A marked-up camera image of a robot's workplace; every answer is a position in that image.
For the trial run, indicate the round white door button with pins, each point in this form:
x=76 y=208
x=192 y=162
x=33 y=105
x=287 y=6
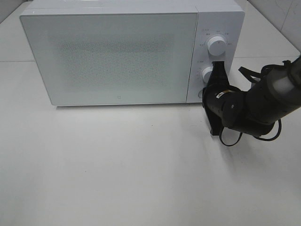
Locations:
x=200 y=94

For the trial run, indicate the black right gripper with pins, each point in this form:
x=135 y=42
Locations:
x=222 y=103

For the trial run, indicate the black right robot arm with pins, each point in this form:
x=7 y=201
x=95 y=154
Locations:
x=276 y=92

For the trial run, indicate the white microwave oven body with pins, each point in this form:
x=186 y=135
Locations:
x=224 y=17

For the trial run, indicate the white microwave knob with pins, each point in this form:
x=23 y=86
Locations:
x=216 y=45
x=206 y=73

